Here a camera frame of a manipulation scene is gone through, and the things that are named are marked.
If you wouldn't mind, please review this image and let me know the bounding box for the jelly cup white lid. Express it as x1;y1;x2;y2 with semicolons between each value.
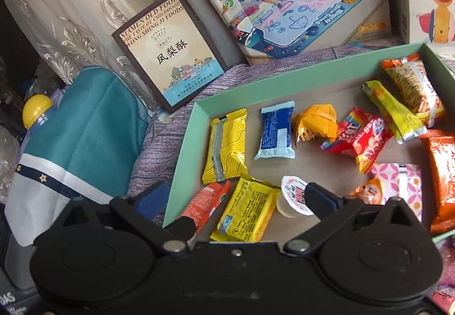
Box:
277;176;314;218

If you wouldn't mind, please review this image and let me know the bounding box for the red orange long packet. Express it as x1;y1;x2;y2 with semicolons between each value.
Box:
181;180;231;233

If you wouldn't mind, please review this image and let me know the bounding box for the blue wafer snack packet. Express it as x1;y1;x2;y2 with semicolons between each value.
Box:
255;100;295;160

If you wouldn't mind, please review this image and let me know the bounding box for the rainbow Skittles packet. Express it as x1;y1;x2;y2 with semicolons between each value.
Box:
320;107;393;174

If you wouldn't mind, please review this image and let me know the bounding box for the yellow orange packet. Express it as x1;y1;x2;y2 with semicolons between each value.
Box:
291;104;339;144

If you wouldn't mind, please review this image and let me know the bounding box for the pink patterned white packet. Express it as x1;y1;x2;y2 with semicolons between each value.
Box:
370;163;423;221

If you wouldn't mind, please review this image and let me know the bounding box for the yellow wavy snack bar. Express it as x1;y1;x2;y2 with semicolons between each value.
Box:
201;108;248;185

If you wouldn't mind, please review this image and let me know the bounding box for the yellow green candy bar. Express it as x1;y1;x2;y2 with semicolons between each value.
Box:
361;80;427;144

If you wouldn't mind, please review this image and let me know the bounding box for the orange foil snack packet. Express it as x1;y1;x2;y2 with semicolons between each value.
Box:
419;129;454;234

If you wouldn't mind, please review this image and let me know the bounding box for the orange striped cracker packet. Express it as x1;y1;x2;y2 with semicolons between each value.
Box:
382;53;446;128

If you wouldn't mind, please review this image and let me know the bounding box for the yellow snack packet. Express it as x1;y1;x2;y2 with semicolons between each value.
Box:
210;174;281;243

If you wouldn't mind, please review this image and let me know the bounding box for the pink translucent candy bag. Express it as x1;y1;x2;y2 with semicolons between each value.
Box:
431;230;455;314

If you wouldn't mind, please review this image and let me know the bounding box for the purple striped tablecloth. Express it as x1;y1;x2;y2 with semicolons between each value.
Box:
126;44;455;225

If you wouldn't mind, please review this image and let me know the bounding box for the teal and white cushion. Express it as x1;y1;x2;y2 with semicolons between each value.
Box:
5;66;151;246

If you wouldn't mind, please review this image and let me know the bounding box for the mint green cardboard box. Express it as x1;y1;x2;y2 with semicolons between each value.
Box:
164;45;454;225

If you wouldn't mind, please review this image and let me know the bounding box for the yellow cap bottle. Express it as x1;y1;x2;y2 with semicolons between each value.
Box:
22;94;53;130

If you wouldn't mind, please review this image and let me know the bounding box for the brown pineapple cake box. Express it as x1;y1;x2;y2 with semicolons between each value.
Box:
112;0;228;113

